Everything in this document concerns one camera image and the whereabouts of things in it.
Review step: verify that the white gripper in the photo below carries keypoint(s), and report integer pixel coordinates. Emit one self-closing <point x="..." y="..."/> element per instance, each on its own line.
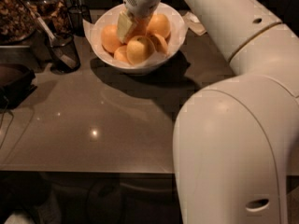
<point x="140" y="4"/>

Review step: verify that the large top orange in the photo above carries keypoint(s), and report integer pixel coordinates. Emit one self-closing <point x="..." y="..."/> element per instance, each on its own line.
<point x="140" y="28"/>

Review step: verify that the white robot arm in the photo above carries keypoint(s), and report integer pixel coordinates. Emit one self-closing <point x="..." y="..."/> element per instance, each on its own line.
<point x="233" y="139"/>

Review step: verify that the small bottom left orange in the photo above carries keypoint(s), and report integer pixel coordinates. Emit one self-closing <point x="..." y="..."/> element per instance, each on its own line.
<point x="120" y="54"/>

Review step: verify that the front yellowish orange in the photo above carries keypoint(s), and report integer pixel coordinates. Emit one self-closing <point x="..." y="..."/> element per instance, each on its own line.
<point x="139" y="49"/>

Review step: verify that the right back orange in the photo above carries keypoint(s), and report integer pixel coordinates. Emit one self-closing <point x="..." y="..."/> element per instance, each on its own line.
<point x="159" y="24"/>

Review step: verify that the right front orange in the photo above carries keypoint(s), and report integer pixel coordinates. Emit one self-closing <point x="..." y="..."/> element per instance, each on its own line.
<point x="159" y="43"/>

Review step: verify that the white ceramic bowl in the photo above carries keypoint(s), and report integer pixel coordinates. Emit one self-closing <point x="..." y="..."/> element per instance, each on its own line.
<point x="140" y="68"/>

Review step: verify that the black mesh cup back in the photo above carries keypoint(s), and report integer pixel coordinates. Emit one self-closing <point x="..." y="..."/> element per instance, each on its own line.
<point x="77" y="16"/>

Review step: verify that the black mesh cup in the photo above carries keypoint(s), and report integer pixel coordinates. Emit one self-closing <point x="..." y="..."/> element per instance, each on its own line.
<point x="77" y="16"/>
<point x="63" y="53"/>

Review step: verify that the black mesh cup front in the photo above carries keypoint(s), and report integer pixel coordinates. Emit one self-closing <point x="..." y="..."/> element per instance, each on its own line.
<point x="63" y="53"/>

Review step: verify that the metal scoop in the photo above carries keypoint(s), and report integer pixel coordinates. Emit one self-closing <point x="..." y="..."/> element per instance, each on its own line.
<point x="44" y="26"/>

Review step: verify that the folded paper napkins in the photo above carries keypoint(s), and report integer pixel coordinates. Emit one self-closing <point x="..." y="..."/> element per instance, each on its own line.
<point x="194" y="24"/>

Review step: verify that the large glass snack jar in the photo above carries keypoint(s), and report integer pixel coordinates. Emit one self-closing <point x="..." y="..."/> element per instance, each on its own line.
<point x="16" y="22"/>

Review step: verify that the dark brown tray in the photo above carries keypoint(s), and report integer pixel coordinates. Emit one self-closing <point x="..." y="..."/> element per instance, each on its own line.
<point x="16" y="84"/>

